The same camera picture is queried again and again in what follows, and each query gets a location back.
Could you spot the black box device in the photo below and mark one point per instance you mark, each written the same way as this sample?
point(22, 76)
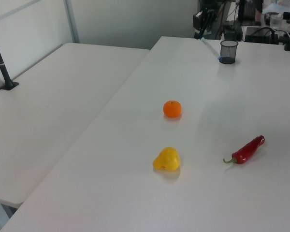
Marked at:
point(259, 35)

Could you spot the dark green black device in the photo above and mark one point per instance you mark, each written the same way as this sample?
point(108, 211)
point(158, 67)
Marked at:
point(233, 30)

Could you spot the clear plastic container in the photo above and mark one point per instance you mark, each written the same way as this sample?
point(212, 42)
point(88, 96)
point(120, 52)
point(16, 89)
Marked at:
point(275, 20)

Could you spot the black pole stand with base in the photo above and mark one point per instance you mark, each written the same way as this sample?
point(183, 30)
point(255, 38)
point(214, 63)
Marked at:
point(0, 62)

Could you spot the black monitor stand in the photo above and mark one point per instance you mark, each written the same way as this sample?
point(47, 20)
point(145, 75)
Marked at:
point(246, 10)

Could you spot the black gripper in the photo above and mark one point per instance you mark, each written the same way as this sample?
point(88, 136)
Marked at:
point(203, 15)

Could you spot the red chili pepper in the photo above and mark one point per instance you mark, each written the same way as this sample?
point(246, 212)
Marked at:
point(247, 149)

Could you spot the orange mandarin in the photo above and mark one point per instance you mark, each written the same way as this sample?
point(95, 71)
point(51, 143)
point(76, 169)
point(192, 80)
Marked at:
point(172, 109)

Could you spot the black mesh pen cup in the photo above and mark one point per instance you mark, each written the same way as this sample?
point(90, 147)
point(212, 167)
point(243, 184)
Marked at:
point(229, 52)

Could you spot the white marker pen blue caps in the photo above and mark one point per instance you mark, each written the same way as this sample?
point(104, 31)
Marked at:
point(211, 49)

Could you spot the grey partition frame post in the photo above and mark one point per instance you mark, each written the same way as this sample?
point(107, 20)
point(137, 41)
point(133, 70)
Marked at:
point(72, 21)

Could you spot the yellow pear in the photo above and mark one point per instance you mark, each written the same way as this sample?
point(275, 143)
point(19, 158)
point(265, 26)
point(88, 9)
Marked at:
point(166, 159)

